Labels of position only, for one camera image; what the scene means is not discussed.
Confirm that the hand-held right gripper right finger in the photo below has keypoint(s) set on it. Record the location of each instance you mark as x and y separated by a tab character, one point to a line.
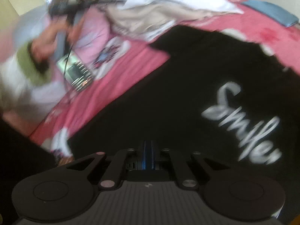
155	152

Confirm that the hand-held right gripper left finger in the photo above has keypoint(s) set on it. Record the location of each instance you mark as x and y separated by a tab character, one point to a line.
141	152

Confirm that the black printed t-shirt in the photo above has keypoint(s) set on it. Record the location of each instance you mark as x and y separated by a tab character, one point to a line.
164	98

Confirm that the person's left hand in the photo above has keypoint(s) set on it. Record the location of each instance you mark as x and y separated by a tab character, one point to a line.
44	44

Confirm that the light pink printed cloth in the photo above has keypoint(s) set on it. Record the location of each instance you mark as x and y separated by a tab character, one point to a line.
93	39

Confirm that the pink floral blanket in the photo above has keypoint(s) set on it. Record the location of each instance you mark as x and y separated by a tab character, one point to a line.
131	86

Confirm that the silver electronics box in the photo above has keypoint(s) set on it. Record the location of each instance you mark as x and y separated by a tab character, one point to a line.
75	72

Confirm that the green cloth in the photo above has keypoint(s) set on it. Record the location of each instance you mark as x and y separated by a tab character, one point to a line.
28	68

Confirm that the person's black garment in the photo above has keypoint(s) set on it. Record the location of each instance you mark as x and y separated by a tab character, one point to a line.
21	159

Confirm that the blue folded cloth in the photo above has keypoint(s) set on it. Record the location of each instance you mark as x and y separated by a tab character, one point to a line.
271	13

